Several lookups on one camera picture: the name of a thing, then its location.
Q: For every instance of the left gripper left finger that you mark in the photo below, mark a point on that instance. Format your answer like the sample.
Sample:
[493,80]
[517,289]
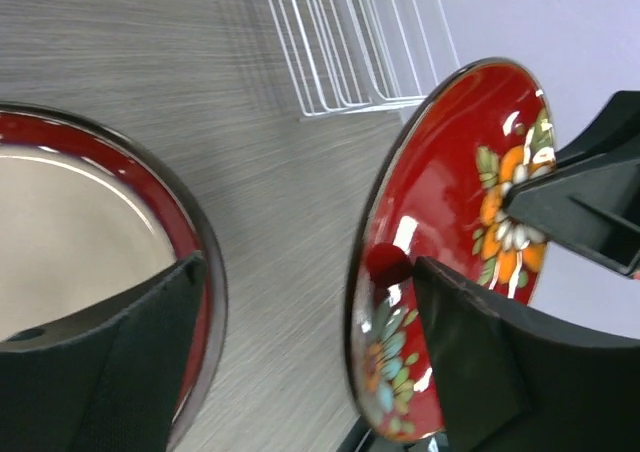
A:
[106,378]

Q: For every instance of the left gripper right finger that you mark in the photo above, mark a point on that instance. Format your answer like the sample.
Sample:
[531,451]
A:
[512,378]

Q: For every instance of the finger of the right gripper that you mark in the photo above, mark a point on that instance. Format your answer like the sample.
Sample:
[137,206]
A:
[590,203]

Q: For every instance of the dark patterned plate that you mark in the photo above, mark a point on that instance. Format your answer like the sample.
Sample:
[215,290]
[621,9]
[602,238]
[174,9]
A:
[439,193]

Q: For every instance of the white wire dish rack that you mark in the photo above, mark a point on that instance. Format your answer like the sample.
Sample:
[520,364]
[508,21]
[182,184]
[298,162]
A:
[358,56]

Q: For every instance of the red rimmed grey plate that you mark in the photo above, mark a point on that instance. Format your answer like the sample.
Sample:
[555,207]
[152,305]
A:
[86,213]

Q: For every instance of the brown rimmed cream plate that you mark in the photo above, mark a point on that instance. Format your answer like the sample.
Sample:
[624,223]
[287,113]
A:
[113,290]

